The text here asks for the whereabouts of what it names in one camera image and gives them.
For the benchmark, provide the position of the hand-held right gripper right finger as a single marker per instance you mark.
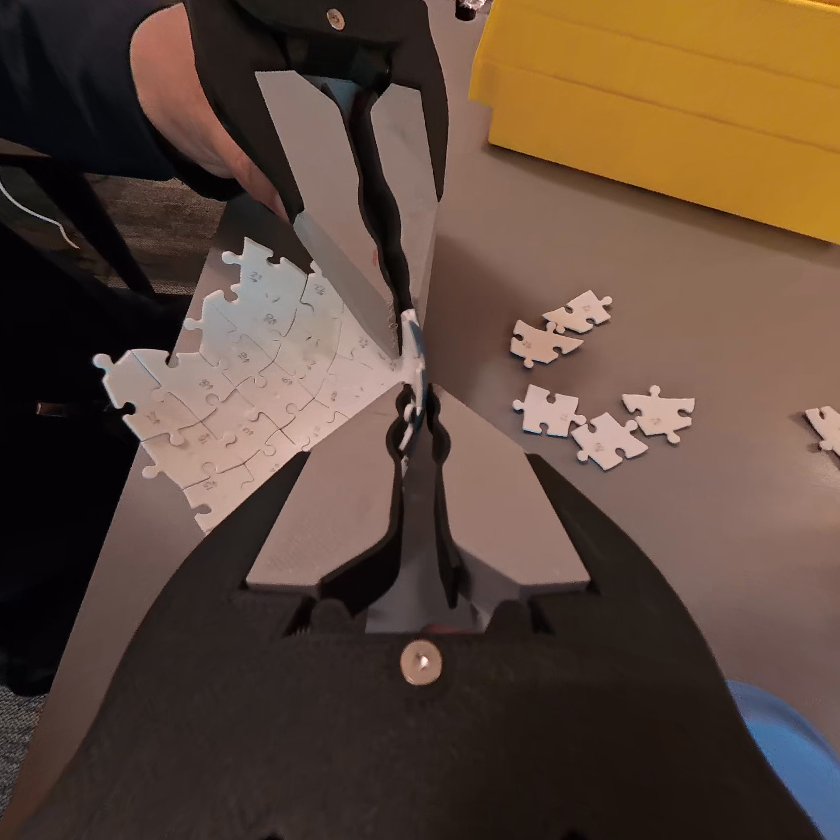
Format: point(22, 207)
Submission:
point(505, 518)

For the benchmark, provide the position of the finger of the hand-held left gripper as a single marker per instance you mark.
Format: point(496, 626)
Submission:
point(410, 170)
point(315, 157)

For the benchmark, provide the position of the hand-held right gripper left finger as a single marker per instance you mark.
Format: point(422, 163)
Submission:
point(315, 525)

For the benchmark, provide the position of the assembled white puzzle section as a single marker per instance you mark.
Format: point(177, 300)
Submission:
point(262, 367)

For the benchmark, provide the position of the blue-backed white puzzle piece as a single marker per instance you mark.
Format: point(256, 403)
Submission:
point(412, 344)

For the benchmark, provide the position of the person's left forearm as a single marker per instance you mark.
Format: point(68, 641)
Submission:
point(177, 85)

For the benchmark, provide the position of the loose white puzzle piece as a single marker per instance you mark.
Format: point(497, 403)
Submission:
point(607, 441)
point(548, 410)
point(827, 426)
point(581, 312)
point(541, 344)
point(659, 413)

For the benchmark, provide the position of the black office chair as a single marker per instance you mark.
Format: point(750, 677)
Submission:
point(79, 216)

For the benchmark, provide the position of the person's dark trousers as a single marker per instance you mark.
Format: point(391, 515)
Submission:
point(59, 492)

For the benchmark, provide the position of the yellow plastic bin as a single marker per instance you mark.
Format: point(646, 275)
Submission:
point(656, 85)

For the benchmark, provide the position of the blue round object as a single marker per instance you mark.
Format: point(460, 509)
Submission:
point(794, 748)

